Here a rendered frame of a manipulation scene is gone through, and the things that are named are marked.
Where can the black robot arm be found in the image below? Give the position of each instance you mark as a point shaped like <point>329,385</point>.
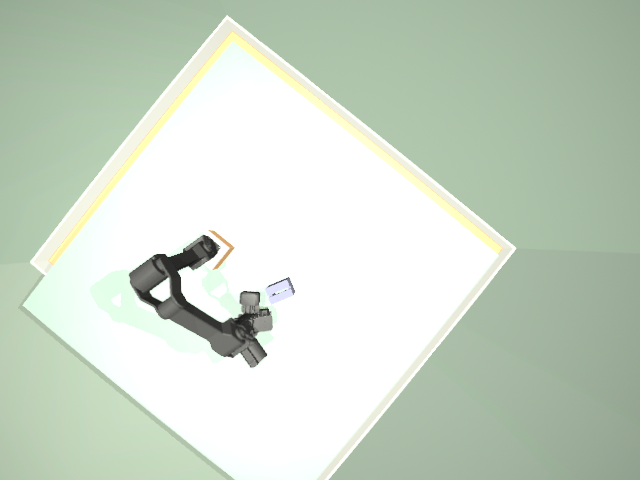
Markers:
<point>228,339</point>

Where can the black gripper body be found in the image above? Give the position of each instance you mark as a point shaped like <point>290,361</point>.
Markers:
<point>248,300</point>

